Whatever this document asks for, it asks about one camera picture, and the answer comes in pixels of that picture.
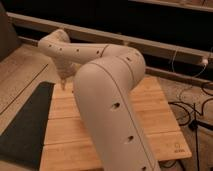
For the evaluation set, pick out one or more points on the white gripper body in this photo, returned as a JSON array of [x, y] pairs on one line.
[[65, 68]]

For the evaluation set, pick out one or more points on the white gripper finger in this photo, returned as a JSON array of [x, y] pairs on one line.
[[63, 84]]

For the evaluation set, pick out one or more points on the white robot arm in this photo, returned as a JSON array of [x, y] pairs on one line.
[[104, 75]]

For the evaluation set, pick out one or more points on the grey chair edge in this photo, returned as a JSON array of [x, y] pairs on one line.
[[9, 40]]

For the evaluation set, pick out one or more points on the dark green floor mat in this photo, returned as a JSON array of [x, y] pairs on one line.
[[22, 141]]

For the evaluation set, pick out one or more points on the white window frame rail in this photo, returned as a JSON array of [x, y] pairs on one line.
[[148, 47]]

